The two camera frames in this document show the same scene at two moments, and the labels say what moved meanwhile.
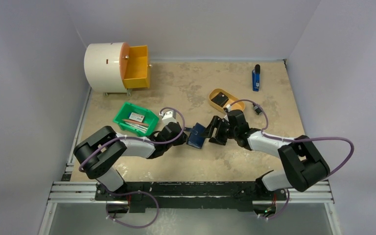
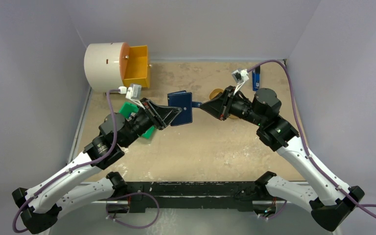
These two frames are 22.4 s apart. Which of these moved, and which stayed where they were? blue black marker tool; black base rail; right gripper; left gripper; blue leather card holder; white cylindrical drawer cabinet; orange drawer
Moved: left gripper; blue leather card holder; right gripper
Stayed: orange drawer; blue black marker tool; black base rail; white cylindrical drawer cabinet
